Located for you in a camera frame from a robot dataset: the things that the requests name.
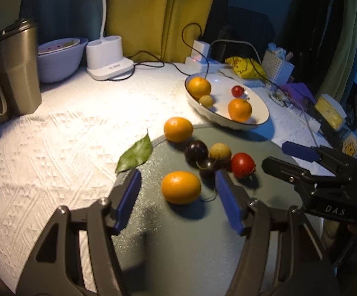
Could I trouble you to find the white cable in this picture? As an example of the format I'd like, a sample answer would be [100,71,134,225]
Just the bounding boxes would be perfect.
[211,39,263,66]

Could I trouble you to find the metallic tumbler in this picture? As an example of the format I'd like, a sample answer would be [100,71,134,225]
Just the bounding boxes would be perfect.
[0,18,42,116]

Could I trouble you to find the yellow plush toy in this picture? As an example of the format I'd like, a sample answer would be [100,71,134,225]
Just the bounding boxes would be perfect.
[225,56,267,81]

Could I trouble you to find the white slotted basket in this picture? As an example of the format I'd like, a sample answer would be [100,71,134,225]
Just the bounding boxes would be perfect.
[262,49,295,86]

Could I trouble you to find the light green cloth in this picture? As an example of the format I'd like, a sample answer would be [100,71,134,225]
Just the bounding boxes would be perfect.
[317,0,357,103]

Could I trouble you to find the black cable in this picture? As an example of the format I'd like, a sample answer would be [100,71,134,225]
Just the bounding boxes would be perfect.
[106,22,210,82]

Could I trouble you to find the white charger plug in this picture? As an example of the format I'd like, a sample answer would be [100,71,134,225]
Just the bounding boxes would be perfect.
[191,40,211,59]

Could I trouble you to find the white textured tablecloth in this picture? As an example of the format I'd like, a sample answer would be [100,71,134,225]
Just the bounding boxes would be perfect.
[0,62,324,296]

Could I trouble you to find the white power strip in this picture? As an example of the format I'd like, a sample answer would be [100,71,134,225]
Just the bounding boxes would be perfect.
[184,55,229,75]

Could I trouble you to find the yellow box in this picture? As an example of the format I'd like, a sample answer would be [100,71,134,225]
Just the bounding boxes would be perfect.
[314,94,347,130]

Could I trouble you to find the round orange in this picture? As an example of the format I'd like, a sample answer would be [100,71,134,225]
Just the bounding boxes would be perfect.
[164,117,194,143]
[187,77,212,100]
[228,98,252,123]

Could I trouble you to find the yellow curtain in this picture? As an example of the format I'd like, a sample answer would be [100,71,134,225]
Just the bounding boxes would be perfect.
[106,0,222,64]

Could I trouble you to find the oval orange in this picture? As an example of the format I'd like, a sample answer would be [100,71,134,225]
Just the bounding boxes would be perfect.
[161,171,202,204]

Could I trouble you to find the green leaf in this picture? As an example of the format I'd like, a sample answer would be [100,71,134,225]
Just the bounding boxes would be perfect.
[115,129,153,174]

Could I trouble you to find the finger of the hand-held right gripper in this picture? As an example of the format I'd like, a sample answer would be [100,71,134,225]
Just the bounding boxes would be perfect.
[261,157,352,198]
[282,141,357,178]

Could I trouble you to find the dark cherry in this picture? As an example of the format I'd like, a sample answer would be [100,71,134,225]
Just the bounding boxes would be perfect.
[199,158,220,179]

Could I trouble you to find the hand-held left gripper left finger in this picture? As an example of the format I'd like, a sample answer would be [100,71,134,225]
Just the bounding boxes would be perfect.
[15,169,142,296]

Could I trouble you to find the white oval plate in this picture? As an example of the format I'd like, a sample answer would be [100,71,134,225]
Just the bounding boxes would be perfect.
[184,72,270,130]

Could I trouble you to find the grey round mat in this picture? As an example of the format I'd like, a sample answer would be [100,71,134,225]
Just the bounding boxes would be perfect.
[109,123,324,296]

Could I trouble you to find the pale lilac bowl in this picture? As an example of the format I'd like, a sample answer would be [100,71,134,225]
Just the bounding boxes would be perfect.
[37,37,89,84]

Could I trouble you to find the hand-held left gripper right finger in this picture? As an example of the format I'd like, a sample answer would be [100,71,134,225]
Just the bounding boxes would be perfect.
[214,169,341,296]

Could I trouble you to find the white lamp base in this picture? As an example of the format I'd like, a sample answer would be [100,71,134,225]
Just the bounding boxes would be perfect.
[86,0,135,81]

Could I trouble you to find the purple packet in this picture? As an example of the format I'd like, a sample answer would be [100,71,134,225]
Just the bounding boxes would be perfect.
[278,83,317,107]

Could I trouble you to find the dark purple plum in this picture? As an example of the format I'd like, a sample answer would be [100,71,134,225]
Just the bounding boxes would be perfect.
[185,140,209,163]

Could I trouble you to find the teal curtain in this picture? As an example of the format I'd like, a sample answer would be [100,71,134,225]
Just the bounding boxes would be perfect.
[0,0,112,43]

